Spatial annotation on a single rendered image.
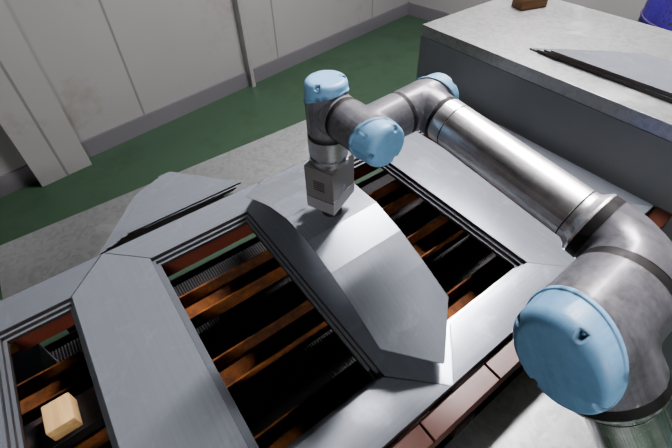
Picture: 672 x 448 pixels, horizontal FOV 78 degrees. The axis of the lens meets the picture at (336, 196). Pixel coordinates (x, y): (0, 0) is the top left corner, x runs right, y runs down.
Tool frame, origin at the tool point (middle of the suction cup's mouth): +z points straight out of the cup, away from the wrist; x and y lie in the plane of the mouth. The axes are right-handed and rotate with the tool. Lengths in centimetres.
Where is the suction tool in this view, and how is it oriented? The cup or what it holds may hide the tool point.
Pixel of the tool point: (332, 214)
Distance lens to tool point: 89.5
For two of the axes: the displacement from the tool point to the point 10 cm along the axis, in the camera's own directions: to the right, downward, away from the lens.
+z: 0.3, 7.3, 6.8
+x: 8.6, 3.2, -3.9
